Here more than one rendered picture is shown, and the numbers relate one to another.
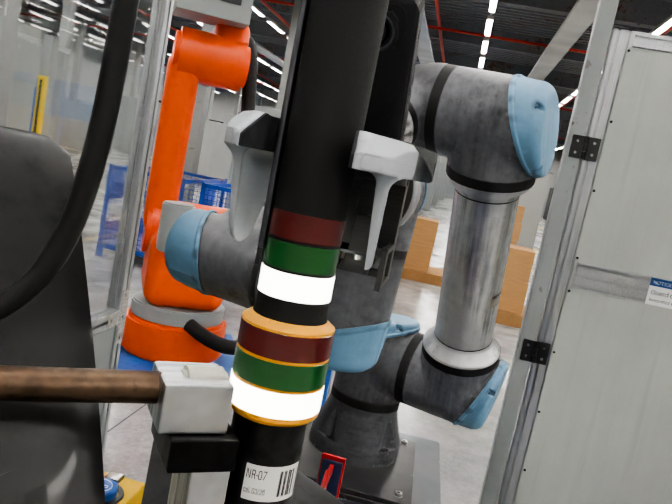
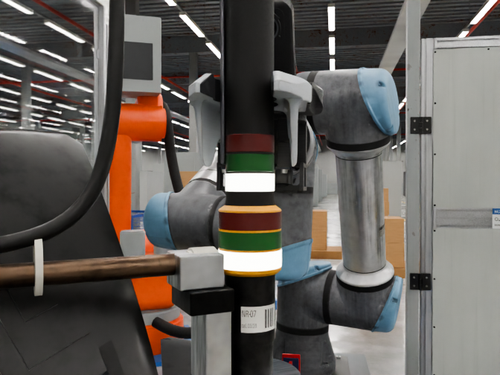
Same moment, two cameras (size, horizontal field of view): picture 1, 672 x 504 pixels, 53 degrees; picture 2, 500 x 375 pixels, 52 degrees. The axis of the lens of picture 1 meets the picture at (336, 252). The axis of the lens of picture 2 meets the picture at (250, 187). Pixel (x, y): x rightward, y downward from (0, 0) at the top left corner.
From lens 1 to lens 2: 0.08 m
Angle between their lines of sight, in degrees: 7
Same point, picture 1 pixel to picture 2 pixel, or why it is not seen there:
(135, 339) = not seen: hidden behind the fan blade
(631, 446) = not seen: outside the picture
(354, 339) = (289, 254)
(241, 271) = (201, 225)
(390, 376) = (318, 304)
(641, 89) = (451, 77)
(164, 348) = not seen: hidden behind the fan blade
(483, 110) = (343, 95)
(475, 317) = (370, 245)
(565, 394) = (450, 309)
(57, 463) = (116, 327)
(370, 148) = (282, 77)
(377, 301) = (300, 224)
